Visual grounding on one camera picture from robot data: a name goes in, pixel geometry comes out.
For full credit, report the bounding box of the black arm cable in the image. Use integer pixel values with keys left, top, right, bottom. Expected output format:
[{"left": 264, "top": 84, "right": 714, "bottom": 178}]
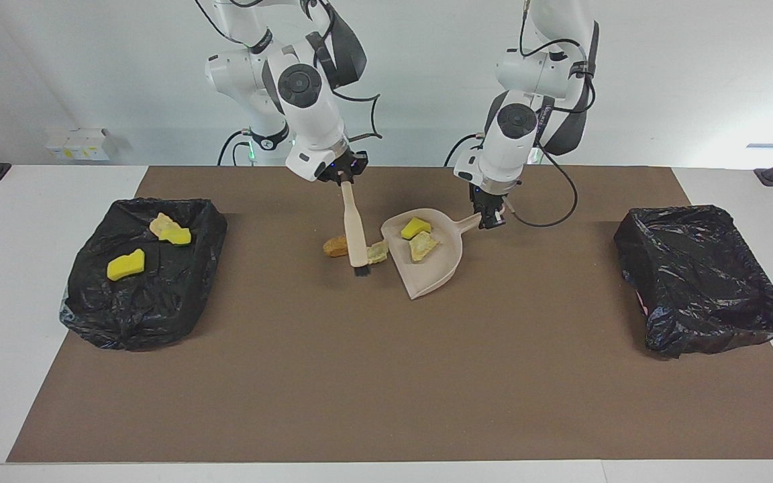
[
  {"left": 195, "top": 0, "right": 382, "bottom": 143},
  {"left": 511, "top": 0, "right": 597, "bottom": 227}
]

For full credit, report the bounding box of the notched yellow sponge piece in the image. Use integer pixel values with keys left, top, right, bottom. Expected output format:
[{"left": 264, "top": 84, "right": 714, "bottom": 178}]
[{"left": 106, "top": 249, "right": 146, "bottom": 281}]

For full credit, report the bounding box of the bin with black bag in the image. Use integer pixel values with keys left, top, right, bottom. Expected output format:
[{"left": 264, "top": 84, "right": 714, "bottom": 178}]
[
  {"left": 613, "top": 205, "right": 773, "bottom": 360},
  {"left": 59, "top": 197, "right": 228, "bottom": 352}
]

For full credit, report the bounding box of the small yellow sponge piece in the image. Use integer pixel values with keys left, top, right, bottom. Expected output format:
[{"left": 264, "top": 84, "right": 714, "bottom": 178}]
[{"left": 401, "top": 217, "right": 433, "bottom": 241}]

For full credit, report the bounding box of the brown table mat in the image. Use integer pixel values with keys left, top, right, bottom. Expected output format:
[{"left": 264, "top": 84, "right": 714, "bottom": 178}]
[{"left": 7, "top": 166, "right": 773, "bottom": 464}]

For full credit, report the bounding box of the tan bread chunk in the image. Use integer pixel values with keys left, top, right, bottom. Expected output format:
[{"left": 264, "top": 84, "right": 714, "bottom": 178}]
[{"left": 409, "top": 231, "right": 441, "bottom": 262}]

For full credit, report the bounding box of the black base cable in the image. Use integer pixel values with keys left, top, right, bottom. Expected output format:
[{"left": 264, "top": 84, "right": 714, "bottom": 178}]
[
  {"left": 444, "top": 133, "right": 489, "bottom": 167},
  {"left": 219, "top": 129, "right": 253, "bottom": 166}
]

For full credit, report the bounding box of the beige hand brush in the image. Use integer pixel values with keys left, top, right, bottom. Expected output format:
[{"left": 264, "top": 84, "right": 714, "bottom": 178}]
[{"left": 341, "top": 181, "right": 371, "bottom": 277}]

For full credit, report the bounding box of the open white cardboard box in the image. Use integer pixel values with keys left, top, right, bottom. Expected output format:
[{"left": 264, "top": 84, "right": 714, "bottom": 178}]
[{"left": 64, "top": 129, "right": 119, "bottom": 162}]

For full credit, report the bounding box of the tan cracker chunk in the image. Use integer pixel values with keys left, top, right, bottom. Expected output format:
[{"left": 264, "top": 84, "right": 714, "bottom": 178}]
[{"left": 150, "top": 213, "right": 179, "bottom": 239}]

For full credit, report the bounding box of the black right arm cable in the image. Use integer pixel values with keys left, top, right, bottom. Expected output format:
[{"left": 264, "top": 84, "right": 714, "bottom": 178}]
[{"left": 195, "top": 0, "right": 382, "bottom": 143}]

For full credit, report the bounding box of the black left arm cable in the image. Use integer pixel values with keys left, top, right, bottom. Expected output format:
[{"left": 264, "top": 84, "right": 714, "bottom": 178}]
[{"left": 511, "top": 0, "right": 597, "bottom": 227}]

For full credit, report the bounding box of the beige plastic dustpan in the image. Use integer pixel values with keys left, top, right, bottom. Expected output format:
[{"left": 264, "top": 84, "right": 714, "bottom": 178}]
[{"left": 380, "top": 209, "right": 482, "bottom": 301}]

